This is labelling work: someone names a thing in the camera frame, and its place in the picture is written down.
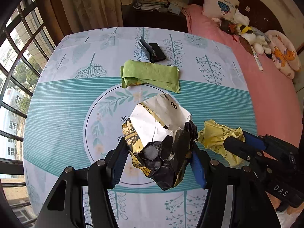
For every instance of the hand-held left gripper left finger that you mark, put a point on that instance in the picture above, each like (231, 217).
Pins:
(120, 161)

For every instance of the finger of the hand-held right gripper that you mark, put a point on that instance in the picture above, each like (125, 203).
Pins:
(237, 147)
(254, 140)

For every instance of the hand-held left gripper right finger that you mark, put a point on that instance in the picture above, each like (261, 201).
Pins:
(198, 168)

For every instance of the yellow plastic bag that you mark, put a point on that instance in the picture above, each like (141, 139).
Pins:
(213, 137)

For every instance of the black gold snack bag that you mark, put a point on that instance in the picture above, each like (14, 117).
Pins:
(152, 123)

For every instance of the pink bed sheet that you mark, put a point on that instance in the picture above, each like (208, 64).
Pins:
(268, 95)

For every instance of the white marker pen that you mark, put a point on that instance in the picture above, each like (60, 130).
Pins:
(257, 60)

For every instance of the bear print cushion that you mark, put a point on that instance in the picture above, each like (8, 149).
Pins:
(285, 54)

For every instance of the green snack wrapper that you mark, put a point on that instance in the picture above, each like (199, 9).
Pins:
(152, 72)

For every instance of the white plush toy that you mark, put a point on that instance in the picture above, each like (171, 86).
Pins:
(260, 44)

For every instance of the yellow black striped plush toy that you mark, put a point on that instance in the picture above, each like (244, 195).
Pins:
(247, 30)

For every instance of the small black cardboard box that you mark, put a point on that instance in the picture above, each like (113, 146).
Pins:
(156, 52)

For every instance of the brown feathered plush toy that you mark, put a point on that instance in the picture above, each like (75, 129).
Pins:
(226, 26)

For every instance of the grid window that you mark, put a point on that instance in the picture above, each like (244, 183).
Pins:
(14, 76)

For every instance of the white printed pillow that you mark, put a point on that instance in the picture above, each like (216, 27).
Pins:
(213, 2)

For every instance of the dark wooden nightstand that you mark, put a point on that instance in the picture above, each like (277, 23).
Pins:
(152, 19)

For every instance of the small white box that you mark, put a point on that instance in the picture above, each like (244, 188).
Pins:
(174, 7)

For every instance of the beige curtain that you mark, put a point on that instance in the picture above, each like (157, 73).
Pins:
(95, 4)

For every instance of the stack of papers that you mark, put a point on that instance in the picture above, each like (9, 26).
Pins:
(149, 2)

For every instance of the wooden bed frame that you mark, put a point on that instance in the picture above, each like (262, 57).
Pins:
(258, 16)

